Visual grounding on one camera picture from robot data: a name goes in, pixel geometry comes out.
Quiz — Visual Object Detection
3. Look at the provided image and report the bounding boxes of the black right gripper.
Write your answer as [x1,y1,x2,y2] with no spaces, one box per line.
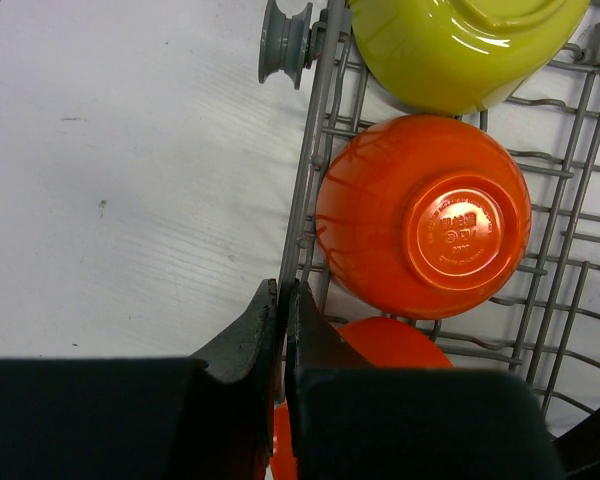
[554,408,600,479]

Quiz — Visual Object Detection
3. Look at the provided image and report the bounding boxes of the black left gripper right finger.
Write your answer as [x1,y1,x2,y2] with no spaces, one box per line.
[285,282,564,479]

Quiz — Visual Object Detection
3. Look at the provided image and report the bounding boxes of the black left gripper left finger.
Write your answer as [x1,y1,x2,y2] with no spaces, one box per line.
[0,279,280,479]

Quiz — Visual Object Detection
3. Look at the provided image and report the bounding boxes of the orange bowl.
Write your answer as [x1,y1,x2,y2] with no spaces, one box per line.
[315,115,532,320]
[270,317,453,479]

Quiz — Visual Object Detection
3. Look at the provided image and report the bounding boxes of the grey wire dish rack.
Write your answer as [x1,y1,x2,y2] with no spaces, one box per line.
[258,0,600,441]

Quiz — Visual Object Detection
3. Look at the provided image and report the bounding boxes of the lime green bowl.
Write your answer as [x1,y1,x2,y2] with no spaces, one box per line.
[350,0,588,115]

